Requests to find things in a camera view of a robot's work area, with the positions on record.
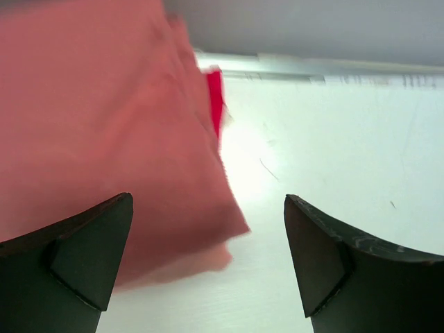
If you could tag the dusty red t shirt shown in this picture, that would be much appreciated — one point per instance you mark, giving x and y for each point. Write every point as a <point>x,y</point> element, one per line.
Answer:
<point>104,97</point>

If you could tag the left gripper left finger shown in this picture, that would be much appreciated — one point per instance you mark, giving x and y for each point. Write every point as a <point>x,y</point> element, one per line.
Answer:
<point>60,278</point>

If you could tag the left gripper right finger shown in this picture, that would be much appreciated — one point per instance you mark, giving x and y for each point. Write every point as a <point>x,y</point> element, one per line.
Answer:
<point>352,281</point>

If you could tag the folded salmon pink t shirt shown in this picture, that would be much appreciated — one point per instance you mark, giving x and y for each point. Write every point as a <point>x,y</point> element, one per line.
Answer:
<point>213,259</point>

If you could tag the folded bright red t shirt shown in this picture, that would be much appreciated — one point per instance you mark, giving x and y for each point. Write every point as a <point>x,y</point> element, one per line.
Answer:
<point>215,85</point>

